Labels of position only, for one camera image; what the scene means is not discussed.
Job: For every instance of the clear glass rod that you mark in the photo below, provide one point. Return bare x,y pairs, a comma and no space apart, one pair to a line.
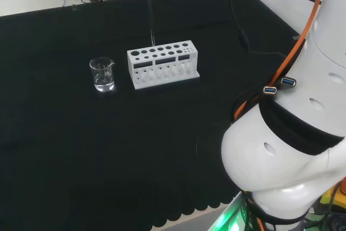
151,17

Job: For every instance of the small cloth clip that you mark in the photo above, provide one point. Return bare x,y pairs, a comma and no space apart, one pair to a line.
296,37
74,7

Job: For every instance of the yellow stop button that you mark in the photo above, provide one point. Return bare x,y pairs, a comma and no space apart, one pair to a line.
328,194

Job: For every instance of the clear glass beaker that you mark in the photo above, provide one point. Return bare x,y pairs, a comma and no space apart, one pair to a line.
102,82

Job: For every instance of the blue USB connector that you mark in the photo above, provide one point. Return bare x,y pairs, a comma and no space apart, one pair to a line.
288,81
270,90

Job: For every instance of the white test tube rack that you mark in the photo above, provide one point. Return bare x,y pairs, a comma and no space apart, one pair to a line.
162,75

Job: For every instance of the black bench cloth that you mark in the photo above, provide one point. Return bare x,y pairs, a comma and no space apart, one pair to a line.
81,147

